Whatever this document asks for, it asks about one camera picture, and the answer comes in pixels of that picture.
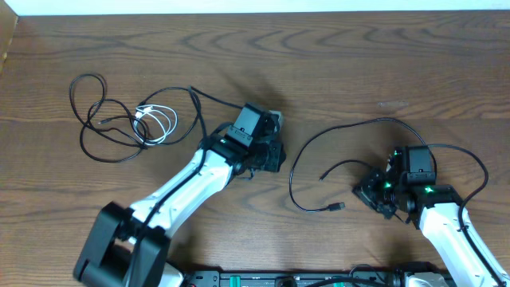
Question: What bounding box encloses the white usb cable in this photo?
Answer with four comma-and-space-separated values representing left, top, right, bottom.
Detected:
132, 104, 179, 147

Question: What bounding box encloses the thin black usb cable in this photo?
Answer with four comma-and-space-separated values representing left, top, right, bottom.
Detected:
69, 73, 202, 164

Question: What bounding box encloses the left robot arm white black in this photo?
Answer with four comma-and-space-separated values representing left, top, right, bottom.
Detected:
73, 103, 285, 287

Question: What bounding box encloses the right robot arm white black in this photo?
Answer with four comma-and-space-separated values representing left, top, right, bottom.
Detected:
352, 144, 509, 286

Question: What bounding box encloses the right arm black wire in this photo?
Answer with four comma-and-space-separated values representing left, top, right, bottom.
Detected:
426, 143, 510, 287

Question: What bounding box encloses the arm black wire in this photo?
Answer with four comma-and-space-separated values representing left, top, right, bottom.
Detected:
123, 85, 246, 287
426, 143, 510, 287

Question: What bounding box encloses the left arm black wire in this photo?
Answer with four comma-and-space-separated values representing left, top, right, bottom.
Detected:
123, 85, 246, 287

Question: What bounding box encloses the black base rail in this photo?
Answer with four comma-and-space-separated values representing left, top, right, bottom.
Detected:
167, 261, 459, 287

